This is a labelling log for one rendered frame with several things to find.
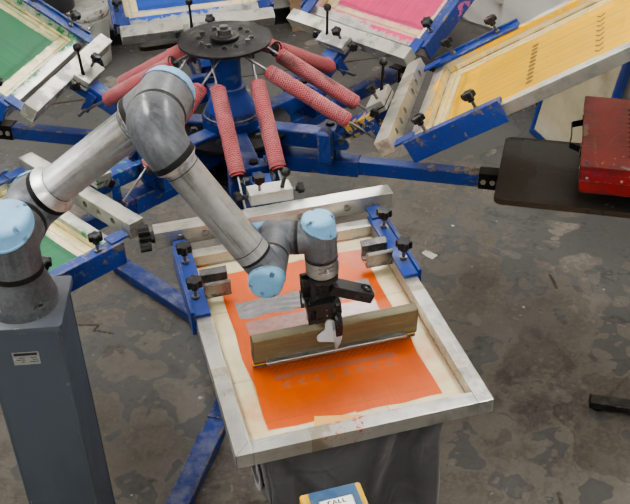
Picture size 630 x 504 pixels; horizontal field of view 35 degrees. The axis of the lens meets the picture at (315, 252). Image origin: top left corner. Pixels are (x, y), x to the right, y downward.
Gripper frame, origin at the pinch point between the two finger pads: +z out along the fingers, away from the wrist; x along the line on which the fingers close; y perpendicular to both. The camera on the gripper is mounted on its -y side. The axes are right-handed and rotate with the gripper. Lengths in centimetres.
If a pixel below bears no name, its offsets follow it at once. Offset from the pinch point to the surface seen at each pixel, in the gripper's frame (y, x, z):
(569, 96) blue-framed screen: -185, -223, 77
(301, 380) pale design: 10.8, 6.8, 4.4
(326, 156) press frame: -24, -91, 5
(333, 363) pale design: 2.0, 3.3, 4.8
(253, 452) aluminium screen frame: 27.1, 29.2, 0.1
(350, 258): -15.0, -36.8, 5.6
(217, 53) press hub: 4, -104, -31
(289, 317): 7.5, -16.9, 4.6
